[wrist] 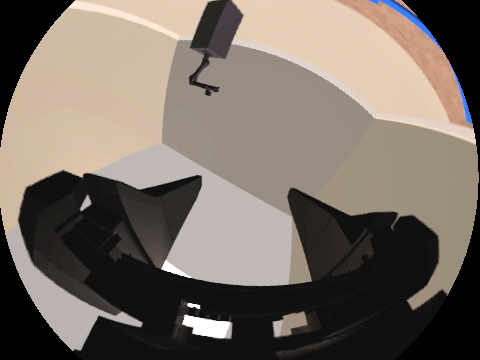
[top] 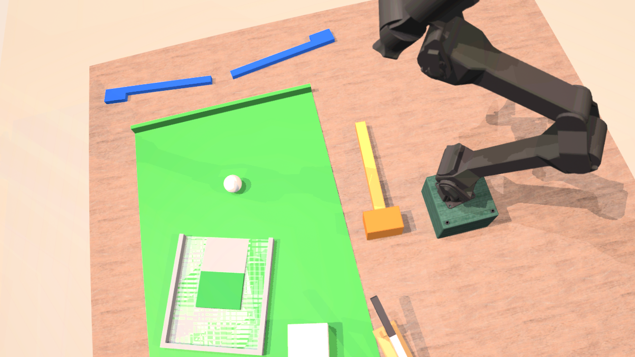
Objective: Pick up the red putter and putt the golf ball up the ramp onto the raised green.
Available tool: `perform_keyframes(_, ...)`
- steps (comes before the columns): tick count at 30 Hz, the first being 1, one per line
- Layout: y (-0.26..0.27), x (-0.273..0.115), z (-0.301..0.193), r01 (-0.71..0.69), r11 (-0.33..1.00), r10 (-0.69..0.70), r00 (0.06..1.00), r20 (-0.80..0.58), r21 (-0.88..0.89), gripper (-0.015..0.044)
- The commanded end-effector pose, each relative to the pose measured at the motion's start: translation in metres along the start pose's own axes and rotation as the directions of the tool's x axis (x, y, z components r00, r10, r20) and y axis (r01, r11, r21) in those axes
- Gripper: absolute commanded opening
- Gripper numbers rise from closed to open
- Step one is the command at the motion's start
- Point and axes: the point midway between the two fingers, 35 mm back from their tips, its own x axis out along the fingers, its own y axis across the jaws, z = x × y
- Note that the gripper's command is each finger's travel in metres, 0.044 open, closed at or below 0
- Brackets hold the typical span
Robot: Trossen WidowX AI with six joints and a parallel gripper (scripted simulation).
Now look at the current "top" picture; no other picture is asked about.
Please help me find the white golf ball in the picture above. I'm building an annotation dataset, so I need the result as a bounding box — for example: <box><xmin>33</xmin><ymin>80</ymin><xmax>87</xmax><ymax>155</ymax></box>
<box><xmin>224</xmin><ymin>175</ymin><xmax>242</xmax><ymax>193</ymax></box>

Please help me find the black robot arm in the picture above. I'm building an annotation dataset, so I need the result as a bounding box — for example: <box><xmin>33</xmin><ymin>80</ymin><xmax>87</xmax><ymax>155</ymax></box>
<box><xmin>372</xmin><ymin>0</ymin><xmax>608</xmax><ymax>209</ymax></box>

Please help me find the green putting mat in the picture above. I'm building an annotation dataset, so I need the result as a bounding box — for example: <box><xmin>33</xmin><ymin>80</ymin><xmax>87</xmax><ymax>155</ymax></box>
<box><xmin>135</xmin><ymin>92</ymin><xmax>380</xmax><ymax>357</ymax></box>

